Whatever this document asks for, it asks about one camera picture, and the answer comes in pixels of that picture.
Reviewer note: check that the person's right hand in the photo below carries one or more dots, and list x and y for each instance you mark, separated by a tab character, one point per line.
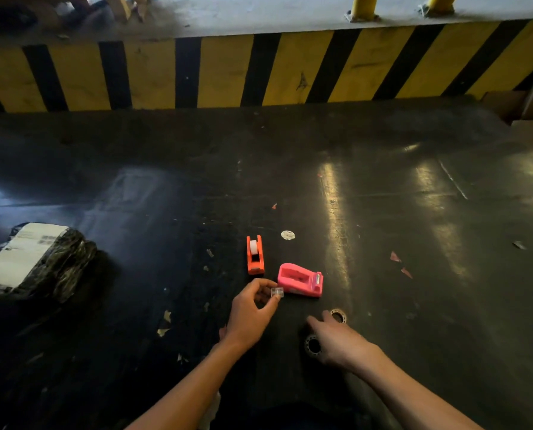
345	347

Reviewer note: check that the person's left hand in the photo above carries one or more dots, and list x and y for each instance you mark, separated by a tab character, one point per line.
244	317

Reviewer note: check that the clear tape roll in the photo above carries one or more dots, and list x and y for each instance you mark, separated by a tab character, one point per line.
307	349
344	317

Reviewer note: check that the orange tape dispenser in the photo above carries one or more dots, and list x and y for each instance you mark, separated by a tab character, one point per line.
255	266

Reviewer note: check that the pink tape dispenser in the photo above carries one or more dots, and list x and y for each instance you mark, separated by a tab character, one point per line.
293	284

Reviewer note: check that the person's right forearm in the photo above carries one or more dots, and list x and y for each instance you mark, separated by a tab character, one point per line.
409	389

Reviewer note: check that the person's left forearm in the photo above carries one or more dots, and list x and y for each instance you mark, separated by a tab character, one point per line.
190	394

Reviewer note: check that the beige paper scrap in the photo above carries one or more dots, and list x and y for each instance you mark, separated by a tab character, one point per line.
167	316
162	332

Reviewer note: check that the round white sticker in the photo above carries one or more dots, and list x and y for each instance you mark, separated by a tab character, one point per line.
288	235

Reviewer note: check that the red paper scrap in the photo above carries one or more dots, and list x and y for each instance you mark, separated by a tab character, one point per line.
395	257
406	273

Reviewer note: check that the white paper scrap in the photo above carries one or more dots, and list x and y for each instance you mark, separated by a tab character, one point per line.
210	412

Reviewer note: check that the grey paper scrap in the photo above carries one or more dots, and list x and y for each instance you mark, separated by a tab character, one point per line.
519	245

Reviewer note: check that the black parcel with white label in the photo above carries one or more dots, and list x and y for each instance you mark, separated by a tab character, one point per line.
25	255

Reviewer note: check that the yellow black striped curb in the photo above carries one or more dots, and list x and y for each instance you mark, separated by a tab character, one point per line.
221	71

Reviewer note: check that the brown cardboard box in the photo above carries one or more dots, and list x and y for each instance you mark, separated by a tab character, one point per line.
499	105

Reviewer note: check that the wooden pallet legs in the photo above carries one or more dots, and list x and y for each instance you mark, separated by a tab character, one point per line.
123	6

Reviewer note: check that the long yellow guard rail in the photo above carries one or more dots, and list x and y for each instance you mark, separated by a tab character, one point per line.
364	6

